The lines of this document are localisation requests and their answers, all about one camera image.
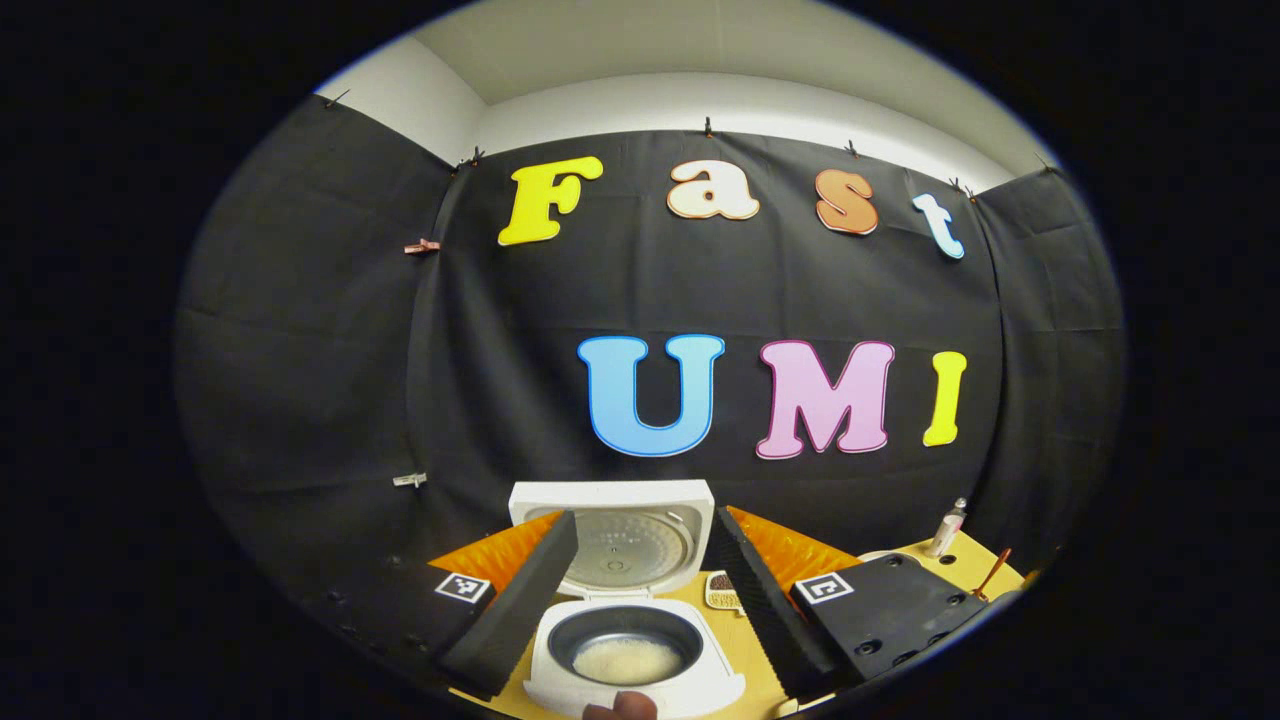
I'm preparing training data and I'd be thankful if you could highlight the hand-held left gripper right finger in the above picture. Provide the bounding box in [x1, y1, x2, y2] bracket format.
[713, 505, 991, 701]

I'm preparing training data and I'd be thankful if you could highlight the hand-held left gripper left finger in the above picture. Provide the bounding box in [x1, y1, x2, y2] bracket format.
[300, 508, 581, 701]

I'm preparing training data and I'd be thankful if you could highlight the white rice pile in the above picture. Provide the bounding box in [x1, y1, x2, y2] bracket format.
[572, 637, 687, 686]

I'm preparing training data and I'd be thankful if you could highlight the white rice cooker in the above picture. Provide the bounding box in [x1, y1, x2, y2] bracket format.
[508, 480, 748, 720]

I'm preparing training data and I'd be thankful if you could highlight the brown wooden spoon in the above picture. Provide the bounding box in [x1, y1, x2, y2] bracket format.
[975, 547, 1013, 604]

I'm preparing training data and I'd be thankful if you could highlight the clear bottle with pink label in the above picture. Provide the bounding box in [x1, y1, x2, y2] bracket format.
[925, 497, 969, 559]

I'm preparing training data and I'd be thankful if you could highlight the black backdrop cloth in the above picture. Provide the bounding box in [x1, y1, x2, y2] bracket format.
[175, 95, 1129, 621]

